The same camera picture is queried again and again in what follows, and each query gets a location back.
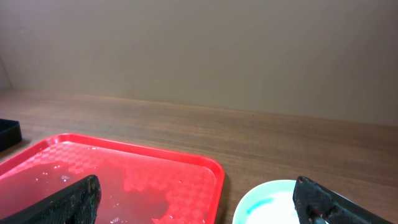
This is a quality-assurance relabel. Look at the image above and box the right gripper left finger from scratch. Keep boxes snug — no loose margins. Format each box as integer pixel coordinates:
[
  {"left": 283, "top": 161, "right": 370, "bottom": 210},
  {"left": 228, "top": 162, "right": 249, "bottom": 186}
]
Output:
[{"left": 1, "top": 175, "right": 101, "bottom": 224}]

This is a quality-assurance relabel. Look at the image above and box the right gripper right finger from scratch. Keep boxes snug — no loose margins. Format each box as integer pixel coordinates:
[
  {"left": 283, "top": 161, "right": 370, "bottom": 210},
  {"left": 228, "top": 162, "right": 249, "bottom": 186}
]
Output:
[{"left": 293, "top": 176, "right": 392, "bottom": 224}]

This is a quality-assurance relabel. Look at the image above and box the red plastic tray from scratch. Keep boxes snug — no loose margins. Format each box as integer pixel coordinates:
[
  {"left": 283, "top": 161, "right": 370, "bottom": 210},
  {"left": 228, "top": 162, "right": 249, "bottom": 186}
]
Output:
[{"left": 1, "top": 134, "right": 224, "bottom": 223}]

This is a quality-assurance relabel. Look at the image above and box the light blue plate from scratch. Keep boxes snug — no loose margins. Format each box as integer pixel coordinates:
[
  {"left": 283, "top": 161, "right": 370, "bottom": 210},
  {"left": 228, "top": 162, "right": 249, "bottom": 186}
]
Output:
[{"left": 233, "top": 179, "right": 299, "bottom": 224}]

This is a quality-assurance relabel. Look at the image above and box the black rectangular tray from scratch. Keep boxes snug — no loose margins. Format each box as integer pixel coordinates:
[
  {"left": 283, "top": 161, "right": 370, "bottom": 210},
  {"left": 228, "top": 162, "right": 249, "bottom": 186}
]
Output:
[{"left": 0, "top": 119, "right": 22, "bottom": 151}]

